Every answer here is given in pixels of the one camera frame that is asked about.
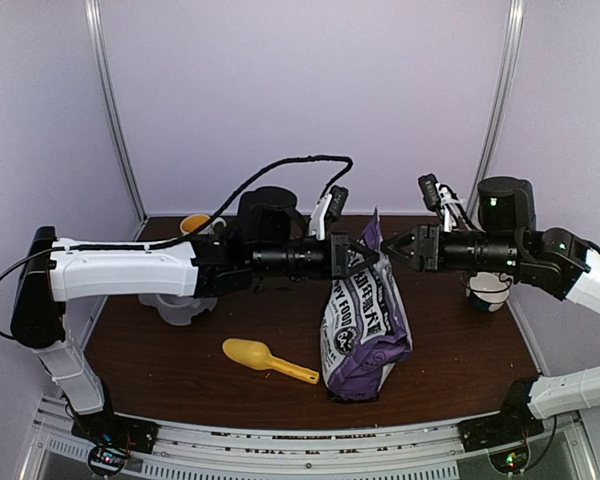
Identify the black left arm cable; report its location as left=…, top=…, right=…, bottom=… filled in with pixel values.
left=0, top=154, right=355, bottom=344

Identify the purple pet food bag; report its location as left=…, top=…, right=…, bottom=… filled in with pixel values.
left=320, top=211, right=413, bottom=404

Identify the right aluminium frame post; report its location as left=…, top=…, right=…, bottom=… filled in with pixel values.
left=462, top=0, right=525, bottom=191

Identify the patterned mug yellow inside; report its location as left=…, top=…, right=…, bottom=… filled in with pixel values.
left=179, top=214, right=227, bottom=236

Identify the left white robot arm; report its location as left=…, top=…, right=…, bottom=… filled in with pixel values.
left=10, top=186, right=379, bottom=444

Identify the yellow plastic scoop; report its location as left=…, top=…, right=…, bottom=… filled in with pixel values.
left=222, top=338, right=320, bottom=385

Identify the left aluminium frame post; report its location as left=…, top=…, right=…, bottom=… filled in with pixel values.
left=84, top=0, right=148, bottom=223

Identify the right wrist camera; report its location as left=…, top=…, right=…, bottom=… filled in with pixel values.
left=418, top=174, right=472, bottom=232

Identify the grey double pet feeder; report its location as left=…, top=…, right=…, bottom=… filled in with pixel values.
left=138, top=294, right=218, bottom=327

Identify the front aluminium rail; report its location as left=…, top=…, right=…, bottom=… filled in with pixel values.
left=32, top=394, right=589, bottom=480

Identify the white and blue bowl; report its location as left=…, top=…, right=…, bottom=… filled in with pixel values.
left=465, top=272, right=510, bottom=313

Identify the aluminium frame post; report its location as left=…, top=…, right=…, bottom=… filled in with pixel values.
left=462, top=0, right=525, bottom=191
left=84, top=0, right=148, bottom=223

